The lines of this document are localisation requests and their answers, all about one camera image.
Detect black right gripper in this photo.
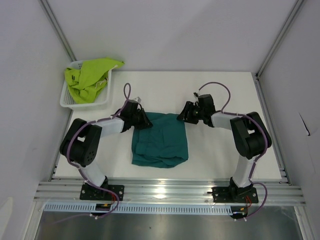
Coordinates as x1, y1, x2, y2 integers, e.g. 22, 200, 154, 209
176, 101, 205, 125

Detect teal green shorts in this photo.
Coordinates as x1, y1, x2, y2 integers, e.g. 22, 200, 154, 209
131, 112, 189, 169

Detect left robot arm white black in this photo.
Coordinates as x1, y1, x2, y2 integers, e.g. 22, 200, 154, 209
59, 100, 153, 200

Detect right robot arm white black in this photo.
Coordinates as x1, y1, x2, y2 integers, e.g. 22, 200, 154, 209
177, 94, 272, 202

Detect lime green shorts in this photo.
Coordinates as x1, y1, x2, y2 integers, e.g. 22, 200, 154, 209
64, 57, 125, 104

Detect white plastic basket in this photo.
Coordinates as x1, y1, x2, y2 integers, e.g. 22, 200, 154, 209
59, 69, 113, 111

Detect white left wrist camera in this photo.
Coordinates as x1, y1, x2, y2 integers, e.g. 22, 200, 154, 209
133, 97, 142, 104

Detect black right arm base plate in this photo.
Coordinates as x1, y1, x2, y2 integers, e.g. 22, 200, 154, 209
207, 185, 259, 204

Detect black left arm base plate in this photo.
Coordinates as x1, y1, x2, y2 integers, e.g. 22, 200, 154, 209
79, 180, 125, 201

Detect slotted white cable duct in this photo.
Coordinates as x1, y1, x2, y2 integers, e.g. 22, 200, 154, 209
43, 202, 233, 216

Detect aluminium mounting rail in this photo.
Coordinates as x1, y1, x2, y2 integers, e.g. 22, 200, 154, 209
34, 178, 306, 206

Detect left aluminium frame post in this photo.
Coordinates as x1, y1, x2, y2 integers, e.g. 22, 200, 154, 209
38, 0, 77, 62

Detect aluminium frame post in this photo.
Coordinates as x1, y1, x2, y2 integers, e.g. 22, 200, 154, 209
255, 0, 307, 80
38, 0, 77, 62

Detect right aluminium frame post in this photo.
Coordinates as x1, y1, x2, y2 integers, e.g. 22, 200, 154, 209
255, 0, 307, 80

